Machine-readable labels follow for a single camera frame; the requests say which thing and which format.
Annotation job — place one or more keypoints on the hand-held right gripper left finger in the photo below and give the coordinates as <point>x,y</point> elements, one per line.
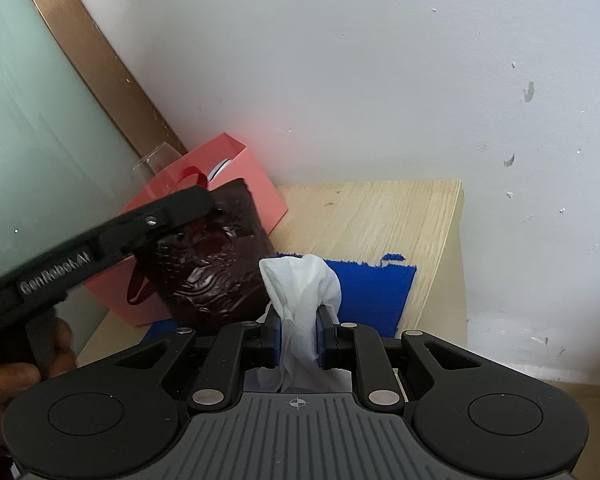
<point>278,345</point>

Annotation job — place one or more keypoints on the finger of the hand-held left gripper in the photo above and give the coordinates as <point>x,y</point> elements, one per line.
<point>172,210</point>

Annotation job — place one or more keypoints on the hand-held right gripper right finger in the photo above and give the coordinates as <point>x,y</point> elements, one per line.
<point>320,342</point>

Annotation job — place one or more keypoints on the white cloth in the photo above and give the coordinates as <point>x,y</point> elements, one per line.
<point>300,280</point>

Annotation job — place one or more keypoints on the dark red embossed container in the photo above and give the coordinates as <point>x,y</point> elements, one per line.
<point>215,270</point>

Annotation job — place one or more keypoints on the person's left hand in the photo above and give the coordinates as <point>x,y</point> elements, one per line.
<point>0,390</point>

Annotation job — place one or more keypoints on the clear glass cup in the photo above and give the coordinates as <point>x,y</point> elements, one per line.
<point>155,157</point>

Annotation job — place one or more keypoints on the white round object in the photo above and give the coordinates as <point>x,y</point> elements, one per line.
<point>221,167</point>

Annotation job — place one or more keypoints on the blue mat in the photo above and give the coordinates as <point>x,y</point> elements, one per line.
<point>370,295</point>

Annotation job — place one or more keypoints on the pink paper bag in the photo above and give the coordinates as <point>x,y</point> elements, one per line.
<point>260,195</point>

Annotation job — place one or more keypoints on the copper framed frosted glass panel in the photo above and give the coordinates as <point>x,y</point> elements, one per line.
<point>30,110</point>

